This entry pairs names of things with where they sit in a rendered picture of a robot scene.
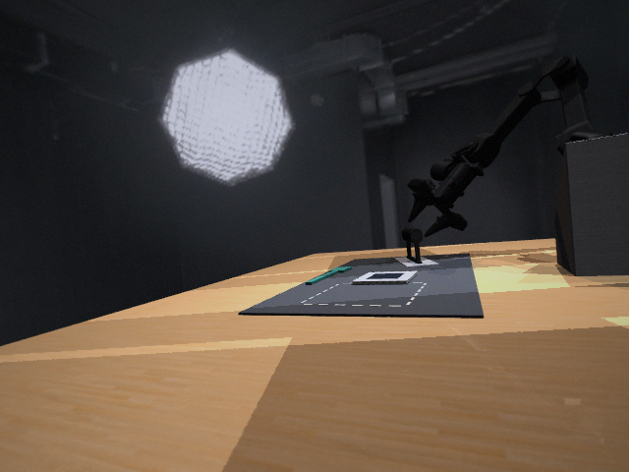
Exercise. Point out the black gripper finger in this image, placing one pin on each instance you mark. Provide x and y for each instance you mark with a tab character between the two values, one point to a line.
419	204
440	224

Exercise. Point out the teal flat trowel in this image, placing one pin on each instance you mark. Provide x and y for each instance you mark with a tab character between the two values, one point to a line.
331	272

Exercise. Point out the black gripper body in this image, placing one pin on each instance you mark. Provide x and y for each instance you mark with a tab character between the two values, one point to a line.
444	196

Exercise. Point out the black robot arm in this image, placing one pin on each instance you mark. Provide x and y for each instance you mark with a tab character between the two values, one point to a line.
571	80

